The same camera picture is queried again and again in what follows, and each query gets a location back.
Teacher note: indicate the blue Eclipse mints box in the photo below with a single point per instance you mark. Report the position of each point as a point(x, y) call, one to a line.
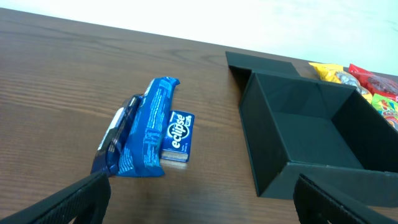
point(177, 141)

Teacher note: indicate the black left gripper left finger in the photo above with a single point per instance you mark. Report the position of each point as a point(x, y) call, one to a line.
point(83, 202)

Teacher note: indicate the blue Oreo cookie pack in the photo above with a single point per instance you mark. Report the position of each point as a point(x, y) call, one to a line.
point(141, 153)

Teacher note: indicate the dark blue chocolate bar wrapper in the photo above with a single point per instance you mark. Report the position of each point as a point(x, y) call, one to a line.
point(110, 149)

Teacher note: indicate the red Hacks candy bag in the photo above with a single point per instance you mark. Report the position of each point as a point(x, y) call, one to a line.
point(374, 83)

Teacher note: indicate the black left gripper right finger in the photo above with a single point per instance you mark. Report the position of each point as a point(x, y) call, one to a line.
point(320, 203)

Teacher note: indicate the green Haribo worms bag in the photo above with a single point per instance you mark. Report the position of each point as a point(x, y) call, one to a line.
point(387, 108)

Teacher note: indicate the black open gift box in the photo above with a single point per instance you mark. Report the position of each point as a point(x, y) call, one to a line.
point(295, 125)

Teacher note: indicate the yellow sunflower seed bag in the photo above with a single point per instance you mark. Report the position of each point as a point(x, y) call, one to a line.
point(335, 73)

